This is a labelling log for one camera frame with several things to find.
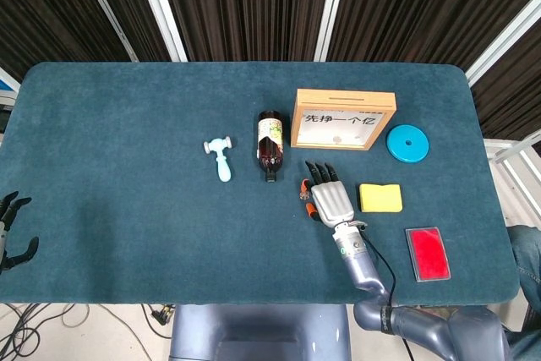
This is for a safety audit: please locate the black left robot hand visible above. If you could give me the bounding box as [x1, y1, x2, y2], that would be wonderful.
[0, 190, 40, 271]

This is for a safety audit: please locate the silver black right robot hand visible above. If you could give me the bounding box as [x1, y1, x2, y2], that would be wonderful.
[298, 161, 356, 228]

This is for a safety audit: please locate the yellow sponge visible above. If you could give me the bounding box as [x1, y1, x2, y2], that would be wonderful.
[358, 183, 404, 213]

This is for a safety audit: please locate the brown glass bottle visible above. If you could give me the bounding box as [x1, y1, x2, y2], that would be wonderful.
[255, 110, 285, 183]

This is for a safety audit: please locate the blue round disc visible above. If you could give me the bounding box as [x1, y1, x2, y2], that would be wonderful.
[385, 124, 430, 164]

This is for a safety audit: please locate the red pad clear case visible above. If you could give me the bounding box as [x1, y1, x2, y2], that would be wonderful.
[405, 226, 451, 283]

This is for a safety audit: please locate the light blue toy hammer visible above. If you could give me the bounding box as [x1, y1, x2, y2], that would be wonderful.
[203, 136, 233, 184]

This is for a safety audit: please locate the teal table cloth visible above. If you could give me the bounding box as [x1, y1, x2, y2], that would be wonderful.
[0, 60, 520, 307]

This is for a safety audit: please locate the grey-blue robot torso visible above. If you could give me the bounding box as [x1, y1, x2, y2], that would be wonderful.
[168, 304, 352, 361]

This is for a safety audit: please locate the white blue panel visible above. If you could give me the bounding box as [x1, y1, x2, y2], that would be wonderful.
[0, 66, 21, 104]

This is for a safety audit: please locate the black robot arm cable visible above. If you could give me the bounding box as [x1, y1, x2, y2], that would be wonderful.
[362, 232, 415, 361]

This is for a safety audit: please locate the black floor cable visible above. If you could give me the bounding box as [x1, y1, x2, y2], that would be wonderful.
[0, 304, 43, 361]

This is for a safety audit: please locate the wooden coin box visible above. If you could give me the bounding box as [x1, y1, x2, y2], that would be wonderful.
[289, 88, 398, 151]

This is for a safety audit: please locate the black power plug with cord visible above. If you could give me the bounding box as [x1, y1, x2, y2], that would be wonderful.
[141, 304, 176, 340]

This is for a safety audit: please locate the aluminium profile frame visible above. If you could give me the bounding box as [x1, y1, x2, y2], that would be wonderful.
[484, 130, 541, 210]

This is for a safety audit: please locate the white metal frame post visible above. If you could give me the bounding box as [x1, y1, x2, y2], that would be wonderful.
[313, 0, 352, 63]
[71, 0, 139, 63]
[464, 0, 541, 86]
[129, 0, 189, 63]

